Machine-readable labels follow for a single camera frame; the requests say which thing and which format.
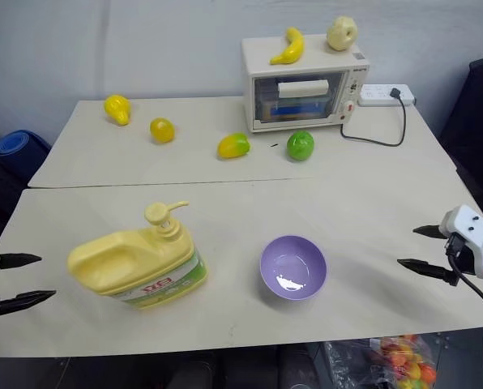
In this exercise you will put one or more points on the black chair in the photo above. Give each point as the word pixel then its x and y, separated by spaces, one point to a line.
pixel 476 133

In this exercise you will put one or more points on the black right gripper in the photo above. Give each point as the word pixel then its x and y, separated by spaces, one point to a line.
pixel 465 259

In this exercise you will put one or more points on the yellow toy banana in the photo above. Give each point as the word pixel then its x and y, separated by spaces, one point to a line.
pixel 292 48

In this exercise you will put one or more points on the yellow toy pear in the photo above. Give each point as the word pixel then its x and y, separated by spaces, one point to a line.
pixel 118 108

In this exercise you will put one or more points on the purple bowl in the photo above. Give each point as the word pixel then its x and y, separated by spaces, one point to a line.
pixel 293 268

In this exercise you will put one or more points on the yellow toy lemon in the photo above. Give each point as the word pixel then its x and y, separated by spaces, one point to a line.
pixel 162 130

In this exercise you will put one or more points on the clear bag of toy fruit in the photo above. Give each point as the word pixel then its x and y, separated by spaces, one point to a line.
pixel 403 360

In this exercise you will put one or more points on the cream toaster oven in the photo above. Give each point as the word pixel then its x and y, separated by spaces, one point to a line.
pixel 290 93

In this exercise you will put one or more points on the white power strip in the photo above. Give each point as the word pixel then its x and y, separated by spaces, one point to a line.
pixel 381 96

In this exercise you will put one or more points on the pale yellow toy apple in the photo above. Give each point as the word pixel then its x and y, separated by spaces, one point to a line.
pixel 342 33

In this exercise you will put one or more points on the green toy apple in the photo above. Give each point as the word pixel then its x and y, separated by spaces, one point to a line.
pixel 300 146

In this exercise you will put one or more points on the blue rolled foam mat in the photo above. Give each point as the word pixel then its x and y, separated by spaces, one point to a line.
pixel 18 148

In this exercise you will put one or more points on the yellow detergent jug with pump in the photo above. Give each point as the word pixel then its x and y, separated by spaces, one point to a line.
pixel 144 263

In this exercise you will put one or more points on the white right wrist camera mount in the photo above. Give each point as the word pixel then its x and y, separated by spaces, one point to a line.
pixel 474 231

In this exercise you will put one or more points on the yellow green toy mango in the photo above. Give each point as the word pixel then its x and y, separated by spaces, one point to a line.
pixel 233 146

